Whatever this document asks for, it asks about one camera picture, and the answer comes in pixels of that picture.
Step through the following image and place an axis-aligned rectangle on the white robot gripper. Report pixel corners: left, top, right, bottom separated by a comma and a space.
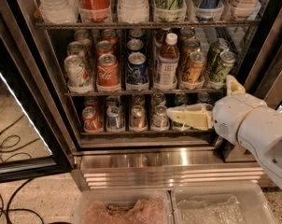
166, 75, 267, 145

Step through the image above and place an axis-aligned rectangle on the blue label tea bottle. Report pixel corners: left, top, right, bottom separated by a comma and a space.
155, 33, 180, 86

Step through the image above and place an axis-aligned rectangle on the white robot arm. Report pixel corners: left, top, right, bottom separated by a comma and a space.
166, 75, 282, 189

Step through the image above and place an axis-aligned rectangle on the rear brown tea bottle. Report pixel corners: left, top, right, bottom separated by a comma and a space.
154, 28, 171, 48

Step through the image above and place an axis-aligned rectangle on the top green bottle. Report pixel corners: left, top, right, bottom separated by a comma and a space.
154, 0, 186, 21

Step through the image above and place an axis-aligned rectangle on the stainless steel fridge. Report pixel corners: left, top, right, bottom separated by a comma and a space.
0, 0, 282, 192

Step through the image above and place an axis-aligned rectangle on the top middle clear bottle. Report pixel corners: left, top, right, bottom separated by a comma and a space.
117, 0, 149, 23

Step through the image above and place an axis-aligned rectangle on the clear bottle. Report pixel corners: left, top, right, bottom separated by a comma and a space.
39, 0, 79, 24
117, 0, 149, 23

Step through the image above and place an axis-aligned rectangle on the top red cola bottle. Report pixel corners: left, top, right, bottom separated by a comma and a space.
80, 0, 110, 21

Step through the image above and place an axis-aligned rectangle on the top left clear bottle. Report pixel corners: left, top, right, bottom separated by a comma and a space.
39, 0, 79, 24

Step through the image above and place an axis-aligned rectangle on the open glass fridge door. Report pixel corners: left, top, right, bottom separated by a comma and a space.
0, 0, 74, 183

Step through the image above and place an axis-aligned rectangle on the front gold can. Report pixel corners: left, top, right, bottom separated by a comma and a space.
182, 51, 206, 83

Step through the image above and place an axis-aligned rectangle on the gold can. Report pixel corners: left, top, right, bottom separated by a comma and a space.
179, 38, 201, 69
130, 105, 147, 129
182, 51, 206, 83

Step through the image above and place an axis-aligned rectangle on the green can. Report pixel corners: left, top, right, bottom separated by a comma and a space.
206, 38, 230, 72
173, 121, 190, 131
209, 50, 236, 83

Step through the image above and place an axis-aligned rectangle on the front green can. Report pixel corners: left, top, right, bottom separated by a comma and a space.
209, 50, 236, 83

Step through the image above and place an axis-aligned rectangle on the bottom green can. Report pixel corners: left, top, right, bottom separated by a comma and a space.
173, 121, 190, 131

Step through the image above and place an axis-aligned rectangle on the bottom silver can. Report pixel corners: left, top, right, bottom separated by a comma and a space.
152, 105, 169, 131

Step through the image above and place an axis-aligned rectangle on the bottom gold can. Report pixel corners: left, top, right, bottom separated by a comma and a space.
130, 105, 147, 129

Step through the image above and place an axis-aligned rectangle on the front blue soda can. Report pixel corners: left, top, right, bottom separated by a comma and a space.
128, 52, 148, 85

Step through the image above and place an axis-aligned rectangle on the right clear plastic bin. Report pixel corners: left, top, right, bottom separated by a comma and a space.
171, 181, 276, 224

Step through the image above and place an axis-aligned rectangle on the clear plastic bin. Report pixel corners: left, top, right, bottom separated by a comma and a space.
171, 181, 276, 224
73, 189, 174, 224

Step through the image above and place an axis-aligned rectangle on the bottom white blue can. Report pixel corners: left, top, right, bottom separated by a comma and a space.
106, 105, 123, 132

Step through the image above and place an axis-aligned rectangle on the front red cola can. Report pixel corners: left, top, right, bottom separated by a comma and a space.
97, 54, 120, 87

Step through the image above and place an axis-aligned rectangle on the red cola can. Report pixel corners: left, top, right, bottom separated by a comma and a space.
95, 40, 115, 58
97, 54, 120, 87

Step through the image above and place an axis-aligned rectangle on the bottom red can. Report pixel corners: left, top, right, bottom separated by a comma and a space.
82, 106, 102, 132

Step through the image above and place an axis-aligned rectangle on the front white soda can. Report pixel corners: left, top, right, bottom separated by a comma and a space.
64, 55, 90, 88

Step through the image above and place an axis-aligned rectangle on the left clear plastic bin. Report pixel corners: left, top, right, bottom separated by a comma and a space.
73, 189, 174, 224

